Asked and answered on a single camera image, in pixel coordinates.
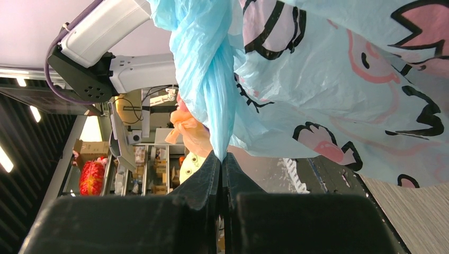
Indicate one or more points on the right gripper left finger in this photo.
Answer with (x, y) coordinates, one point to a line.
(184, 221)

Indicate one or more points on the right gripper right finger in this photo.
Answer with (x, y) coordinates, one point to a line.
(260, 222)

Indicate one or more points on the light blue plastic bag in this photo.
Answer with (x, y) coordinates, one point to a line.
(362, 83)

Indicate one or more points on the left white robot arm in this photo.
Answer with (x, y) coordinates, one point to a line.
(80, 67)

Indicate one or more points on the orange plastic bag background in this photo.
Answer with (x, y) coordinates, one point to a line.
(195, 136)

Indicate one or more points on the red patterned bag background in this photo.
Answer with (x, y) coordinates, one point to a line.
(91, 177)

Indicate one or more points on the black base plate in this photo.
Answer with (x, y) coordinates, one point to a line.
(335, 178)

